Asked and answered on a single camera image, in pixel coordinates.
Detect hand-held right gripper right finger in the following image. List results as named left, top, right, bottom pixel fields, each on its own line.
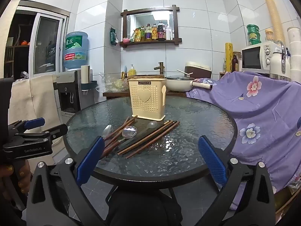
left=195, top=136, right=276, bottom=226

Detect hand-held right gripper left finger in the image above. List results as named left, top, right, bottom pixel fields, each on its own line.
left=25, top=137, right=106, bottom=226

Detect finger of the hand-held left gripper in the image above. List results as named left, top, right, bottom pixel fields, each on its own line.
left=9, top=118, right=46, bottom=135
left=39, top=124, right=68, bottom=144

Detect pile of brown chopsticks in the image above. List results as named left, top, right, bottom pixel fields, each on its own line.
left=101, top=115, right=181, bottom=160

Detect cream perforated utensil holder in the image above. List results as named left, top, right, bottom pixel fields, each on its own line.
left=128, top=77, right=167, bottom=122

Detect person's left hand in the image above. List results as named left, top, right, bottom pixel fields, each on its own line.
left=0, top=161, right=32, bottom=202

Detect beige cloth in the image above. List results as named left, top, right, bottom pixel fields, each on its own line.
left=8, top=75, right=63, bottom=134

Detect metal spoon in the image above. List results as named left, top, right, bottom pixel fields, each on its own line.
left=118, top=125, right=138, bottom=144
left=102, top=124, right=114, bottom=146

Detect water dispenser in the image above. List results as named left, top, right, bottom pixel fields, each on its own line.
left=54, top=69, right=96, bottom=116

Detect black chopstick with yellow band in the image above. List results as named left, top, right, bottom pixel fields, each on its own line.
left=118, top=126, right=163, bottom=149

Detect white cup dispenser tube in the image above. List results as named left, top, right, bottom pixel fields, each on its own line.
left=81, top=65, right=97, bottom=92

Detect purple floral cloth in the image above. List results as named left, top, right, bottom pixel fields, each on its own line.
left=186, top=72, right=301, bottom=195

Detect clear plastic spoon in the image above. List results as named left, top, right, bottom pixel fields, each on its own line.
left=139, top=121, right=159, bottom=137

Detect clear plastic bags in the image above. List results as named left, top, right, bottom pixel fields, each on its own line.
left=96, top=72, right=130, bottom=93

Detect sliding glass window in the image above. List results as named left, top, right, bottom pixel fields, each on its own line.
left=14, top=0, right=70, bottom=76

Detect cream pot with glass lid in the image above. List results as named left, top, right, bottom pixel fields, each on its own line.
left=165, top=75, right=213, bottom=93

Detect blue water bottle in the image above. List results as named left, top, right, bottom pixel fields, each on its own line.
left=63, top=31, right=90, bottom=70

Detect brown and white rice cooker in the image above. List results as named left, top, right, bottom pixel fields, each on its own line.
left=184, top=62, right=211, bottom=79

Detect woven basket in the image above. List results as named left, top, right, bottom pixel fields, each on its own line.
left=127, top=74, right=166, bottom=80

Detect bronze faucet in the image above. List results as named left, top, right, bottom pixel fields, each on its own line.
left=154, top=62, right=165, bottom=76

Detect yellow roll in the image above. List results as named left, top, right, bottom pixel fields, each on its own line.
left=224, top=43, right=234, bottom=73

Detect white microwave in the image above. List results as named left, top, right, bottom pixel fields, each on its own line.
left=241, top=41, right=286, bottom=74

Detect white thermos jug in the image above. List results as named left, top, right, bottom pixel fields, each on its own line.
left=269, top=41, right=292, bottom=80

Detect stack of white cups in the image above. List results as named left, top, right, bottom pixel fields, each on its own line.
left=287, top=27, right=301, bottom=83

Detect large dark sauce bottle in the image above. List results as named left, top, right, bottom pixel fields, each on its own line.
left=157, top=21, right=166, bottom=40

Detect wooden framed mirror shelf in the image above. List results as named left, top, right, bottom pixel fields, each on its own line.
left=119, top=5, right=182, bottom=49

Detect tall stack of paper cups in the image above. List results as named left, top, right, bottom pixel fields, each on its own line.
left=262, top=0, right=286, bottom=46

